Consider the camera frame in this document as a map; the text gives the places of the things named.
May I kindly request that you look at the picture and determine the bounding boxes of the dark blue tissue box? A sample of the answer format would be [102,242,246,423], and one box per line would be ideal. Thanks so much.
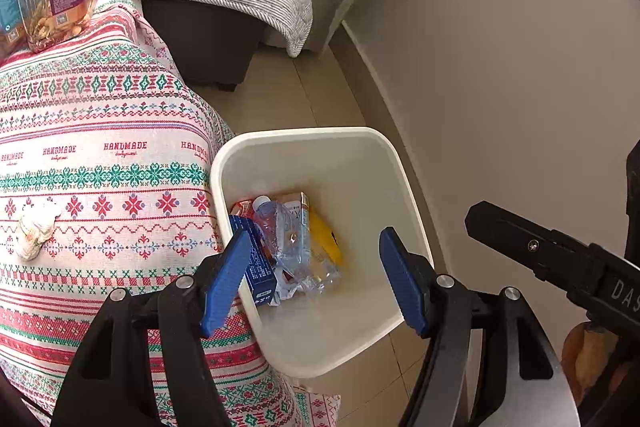
[229,215,277,306]

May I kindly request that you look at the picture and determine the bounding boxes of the patterned tablecloth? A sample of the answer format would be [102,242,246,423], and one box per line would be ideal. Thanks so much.
[0,0,342,427]

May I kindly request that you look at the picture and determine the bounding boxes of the clear plastic bottle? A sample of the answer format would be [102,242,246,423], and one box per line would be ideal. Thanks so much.
[252,195,342,306]

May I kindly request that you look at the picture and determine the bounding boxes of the red noodle wrapper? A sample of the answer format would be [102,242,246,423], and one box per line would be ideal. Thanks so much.
[229,199,254,219]

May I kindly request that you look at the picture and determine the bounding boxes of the light blue small box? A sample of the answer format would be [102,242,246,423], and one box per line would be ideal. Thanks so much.
[278,191,311,257]

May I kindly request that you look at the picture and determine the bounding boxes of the left black-lid plastic jar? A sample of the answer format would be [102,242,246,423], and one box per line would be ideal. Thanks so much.
[0,0,26,60]

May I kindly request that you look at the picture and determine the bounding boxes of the small tissue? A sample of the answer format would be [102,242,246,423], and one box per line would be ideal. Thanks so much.
[16,199,61,261]

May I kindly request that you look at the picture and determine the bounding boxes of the yellow snack packet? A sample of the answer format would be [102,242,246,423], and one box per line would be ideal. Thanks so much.
[309,207,344,265]

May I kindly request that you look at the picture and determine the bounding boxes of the right hand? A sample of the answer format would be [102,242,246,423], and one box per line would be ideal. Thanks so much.
[561,322,637,405]

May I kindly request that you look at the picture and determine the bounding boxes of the white trash bin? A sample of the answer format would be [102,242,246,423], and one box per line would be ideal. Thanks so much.
[210,127,432,379]

